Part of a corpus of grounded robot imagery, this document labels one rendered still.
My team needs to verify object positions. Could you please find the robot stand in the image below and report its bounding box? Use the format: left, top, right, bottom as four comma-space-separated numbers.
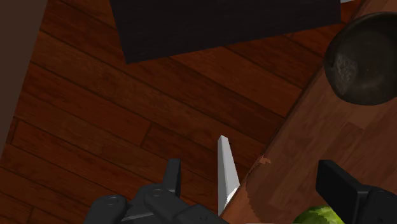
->
109, 0, 342, 65

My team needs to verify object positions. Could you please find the green watermelon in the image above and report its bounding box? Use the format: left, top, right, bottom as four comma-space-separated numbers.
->
292, 205, 347, 224

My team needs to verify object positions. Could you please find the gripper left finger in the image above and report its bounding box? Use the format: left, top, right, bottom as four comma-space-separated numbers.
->
83, 158, 188, 224

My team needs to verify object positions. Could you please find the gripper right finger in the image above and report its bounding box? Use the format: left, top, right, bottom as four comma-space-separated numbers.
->
315, 159, 397, 224

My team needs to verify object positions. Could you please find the dark grey bowl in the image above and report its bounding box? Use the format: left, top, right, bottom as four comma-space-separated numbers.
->
323, 11, 397, 106

